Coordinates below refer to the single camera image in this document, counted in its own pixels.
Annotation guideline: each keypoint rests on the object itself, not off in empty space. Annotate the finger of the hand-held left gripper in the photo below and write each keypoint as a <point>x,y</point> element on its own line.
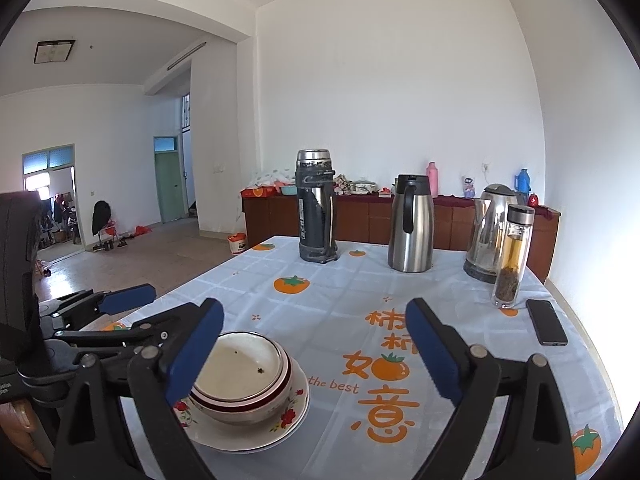
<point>145,330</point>
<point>127,297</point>

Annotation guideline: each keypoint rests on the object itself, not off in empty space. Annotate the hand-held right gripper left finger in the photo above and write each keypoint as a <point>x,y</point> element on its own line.
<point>197,350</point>

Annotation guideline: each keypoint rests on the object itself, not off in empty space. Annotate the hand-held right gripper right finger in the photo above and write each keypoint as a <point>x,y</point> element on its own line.
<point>432,350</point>

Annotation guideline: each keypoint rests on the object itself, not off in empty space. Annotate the pink plastic bowl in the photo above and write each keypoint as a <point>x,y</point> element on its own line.
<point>240,405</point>

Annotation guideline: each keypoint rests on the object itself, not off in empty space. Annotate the red flower white plate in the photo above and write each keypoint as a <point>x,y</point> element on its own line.
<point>295,405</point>

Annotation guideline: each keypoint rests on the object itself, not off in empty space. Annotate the person's left hand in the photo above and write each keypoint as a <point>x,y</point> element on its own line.
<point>20,427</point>

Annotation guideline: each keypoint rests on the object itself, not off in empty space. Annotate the red chair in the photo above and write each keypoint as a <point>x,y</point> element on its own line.
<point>111,234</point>

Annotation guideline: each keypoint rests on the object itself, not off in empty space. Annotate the red bag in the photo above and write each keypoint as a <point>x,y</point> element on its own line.
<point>142,230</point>

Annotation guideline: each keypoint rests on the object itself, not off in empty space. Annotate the black jacket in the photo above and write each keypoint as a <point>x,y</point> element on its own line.
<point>101,215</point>

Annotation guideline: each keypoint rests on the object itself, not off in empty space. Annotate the persimmon printed tablecloth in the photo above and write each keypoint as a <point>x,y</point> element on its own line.
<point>340,310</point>

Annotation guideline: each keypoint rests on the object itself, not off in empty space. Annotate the teal framed doorway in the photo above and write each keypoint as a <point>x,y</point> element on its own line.
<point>50,157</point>

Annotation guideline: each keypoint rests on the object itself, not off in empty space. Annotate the orange and white bucket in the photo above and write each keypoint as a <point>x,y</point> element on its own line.
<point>237,244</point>

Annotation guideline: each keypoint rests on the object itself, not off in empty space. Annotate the black smartphone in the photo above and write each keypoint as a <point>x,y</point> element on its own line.
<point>546,322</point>

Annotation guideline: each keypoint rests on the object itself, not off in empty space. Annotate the glass tea bottle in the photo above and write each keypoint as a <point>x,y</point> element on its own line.
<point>510,260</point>

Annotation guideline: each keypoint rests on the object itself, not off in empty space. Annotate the green door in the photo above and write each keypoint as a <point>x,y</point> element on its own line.
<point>169,185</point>

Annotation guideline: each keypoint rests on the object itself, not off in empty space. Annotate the steel electric kettle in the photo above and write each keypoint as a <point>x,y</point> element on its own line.
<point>487,235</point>

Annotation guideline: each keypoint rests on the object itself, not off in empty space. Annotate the brown wooden sideboard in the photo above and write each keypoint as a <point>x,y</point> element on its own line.
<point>360,220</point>

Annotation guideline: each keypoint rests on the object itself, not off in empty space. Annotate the flat red box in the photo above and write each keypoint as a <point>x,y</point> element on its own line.
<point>385,193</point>

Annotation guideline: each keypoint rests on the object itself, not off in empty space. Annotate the small cartoon bag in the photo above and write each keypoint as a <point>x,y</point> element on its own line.
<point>468,188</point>

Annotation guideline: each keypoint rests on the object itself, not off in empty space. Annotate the orange printed box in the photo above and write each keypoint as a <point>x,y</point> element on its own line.
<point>257,191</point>

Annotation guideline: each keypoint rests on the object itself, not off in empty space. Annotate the pink thermos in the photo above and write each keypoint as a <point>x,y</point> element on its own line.
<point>432,180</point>

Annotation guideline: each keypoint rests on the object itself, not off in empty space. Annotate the white cooking pot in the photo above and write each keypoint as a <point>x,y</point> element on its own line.
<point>363,186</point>

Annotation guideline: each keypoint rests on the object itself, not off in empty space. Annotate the dark worn thermos flask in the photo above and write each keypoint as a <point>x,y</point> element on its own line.
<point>310,210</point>

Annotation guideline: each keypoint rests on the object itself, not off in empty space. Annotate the small red jar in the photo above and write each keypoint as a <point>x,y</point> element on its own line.
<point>533,201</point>

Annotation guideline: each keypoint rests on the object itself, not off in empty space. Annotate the white mesh food cover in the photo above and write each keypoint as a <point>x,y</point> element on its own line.
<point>270,177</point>

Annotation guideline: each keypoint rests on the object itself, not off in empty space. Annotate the floral cloth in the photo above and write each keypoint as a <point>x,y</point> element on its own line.
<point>342,185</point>

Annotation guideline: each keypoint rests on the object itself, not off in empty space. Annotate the blue thermos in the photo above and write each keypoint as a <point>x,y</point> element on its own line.
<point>523,182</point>

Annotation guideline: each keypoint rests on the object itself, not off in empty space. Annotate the square ceiling light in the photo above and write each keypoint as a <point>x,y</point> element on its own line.
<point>54,51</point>

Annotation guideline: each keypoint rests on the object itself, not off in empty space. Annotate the tube light fixture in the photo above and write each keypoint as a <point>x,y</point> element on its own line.
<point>187,55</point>

